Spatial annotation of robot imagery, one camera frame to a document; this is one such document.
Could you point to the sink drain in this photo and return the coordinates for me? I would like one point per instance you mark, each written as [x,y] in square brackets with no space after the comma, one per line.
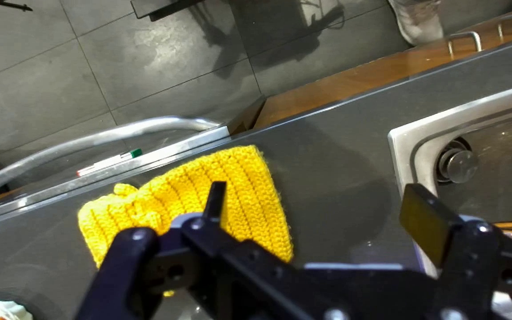
[459,164]

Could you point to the white shoe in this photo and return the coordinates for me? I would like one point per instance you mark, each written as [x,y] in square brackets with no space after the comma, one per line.
[418,20]

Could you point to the yellow crocheted cloth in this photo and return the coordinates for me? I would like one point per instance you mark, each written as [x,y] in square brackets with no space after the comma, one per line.
[249,183]

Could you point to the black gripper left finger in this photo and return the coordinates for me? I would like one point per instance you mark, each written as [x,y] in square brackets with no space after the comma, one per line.
[216,201]

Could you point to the stainless steel sink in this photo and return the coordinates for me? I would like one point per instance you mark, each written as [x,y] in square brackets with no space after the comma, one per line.
[505,148]

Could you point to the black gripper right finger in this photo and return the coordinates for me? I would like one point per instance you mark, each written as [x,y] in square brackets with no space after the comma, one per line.
[431,223]

